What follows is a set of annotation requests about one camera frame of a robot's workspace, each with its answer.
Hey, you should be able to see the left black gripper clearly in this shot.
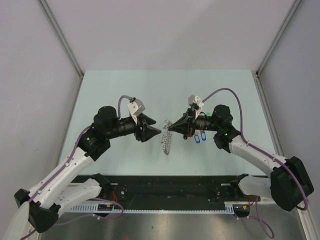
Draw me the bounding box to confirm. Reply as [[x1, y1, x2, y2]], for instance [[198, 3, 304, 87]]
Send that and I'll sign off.
[[106, 113, 161, 142]]

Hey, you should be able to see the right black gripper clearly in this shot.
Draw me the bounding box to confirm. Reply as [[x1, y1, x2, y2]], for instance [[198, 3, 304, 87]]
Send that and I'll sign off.
[[168, 107, 220, 138]]

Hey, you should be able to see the round metal keyring disc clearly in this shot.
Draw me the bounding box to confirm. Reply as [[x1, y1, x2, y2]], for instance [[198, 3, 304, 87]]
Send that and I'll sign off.
[[160, 119, 173, 156]]

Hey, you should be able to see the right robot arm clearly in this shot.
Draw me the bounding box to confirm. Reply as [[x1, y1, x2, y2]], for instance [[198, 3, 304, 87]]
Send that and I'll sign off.
[[168, 104, 314, 212]]

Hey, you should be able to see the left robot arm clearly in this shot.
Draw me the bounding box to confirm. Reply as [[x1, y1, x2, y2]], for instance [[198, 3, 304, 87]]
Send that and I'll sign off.
[[14, 106, 162, 233]]

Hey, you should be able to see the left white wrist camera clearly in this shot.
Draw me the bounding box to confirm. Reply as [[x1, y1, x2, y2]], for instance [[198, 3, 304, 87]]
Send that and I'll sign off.
[[127, 97, 146, 125]]

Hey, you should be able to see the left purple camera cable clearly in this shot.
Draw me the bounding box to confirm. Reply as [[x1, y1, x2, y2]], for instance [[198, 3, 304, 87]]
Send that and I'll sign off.
[[19, 94, 137, 240]]

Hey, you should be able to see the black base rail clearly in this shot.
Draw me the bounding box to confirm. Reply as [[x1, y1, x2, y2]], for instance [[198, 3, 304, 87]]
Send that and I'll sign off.
[[106, 175, 249, 212]]

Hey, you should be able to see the white slotted cable duct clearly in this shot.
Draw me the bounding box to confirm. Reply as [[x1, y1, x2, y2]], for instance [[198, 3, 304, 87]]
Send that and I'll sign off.
[[64, 202, 241, 215]]

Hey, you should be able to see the left aluminium frame post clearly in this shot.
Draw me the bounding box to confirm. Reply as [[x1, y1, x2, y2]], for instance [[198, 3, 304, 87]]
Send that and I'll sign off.
[[37, 0, 84, 79]]

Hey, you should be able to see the aluminium frame post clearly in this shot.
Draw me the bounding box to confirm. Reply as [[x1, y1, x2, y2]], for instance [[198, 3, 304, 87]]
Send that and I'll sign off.
[[255, 0, 304, 78], [37, 0, 84, 79]]

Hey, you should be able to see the right aluminium frame post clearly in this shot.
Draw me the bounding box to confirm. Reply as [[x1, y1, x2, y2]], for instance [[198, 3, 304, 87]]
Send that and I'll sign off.
[[255, 0, 304, 78]]

